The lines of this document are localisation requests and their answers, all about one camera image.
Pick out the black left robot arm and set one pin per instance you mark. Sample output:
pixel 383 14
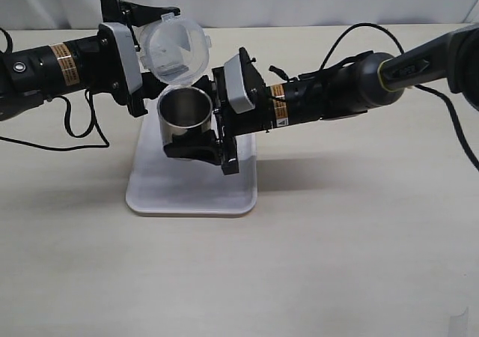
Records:
pixel 32 76

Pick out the clear plastic measuring jug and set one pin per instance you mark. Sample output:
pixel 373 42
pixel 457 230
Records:
pixel 175 49

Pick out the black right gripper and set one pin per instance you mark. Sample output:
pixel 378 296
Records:
pixel 204 146

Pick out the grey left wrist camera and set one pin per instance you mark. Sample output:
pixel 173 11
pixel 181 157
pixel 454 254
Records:
pixel 120 48

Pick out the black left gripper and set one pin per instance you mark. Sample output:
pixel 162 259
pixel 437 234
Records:
pixel 132 15

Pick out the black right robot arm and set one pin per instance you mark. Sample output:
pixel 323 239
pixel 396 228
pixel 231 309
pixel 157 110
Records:
pixel 370 80

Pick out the stainless steel cup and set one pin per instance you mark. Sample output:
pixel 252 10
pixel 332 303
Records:
pixel 185 114

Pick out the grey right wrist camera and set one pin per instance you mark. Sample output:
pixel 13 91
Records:
pixel 245 87

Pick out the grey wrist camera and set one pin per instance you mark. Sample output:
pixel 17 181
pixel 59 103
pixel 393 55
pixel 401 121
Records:
pixel 120 48
pixel 245 87

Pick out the white plastic tray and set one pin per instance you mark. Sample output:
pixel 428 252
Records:
pixel 159 186

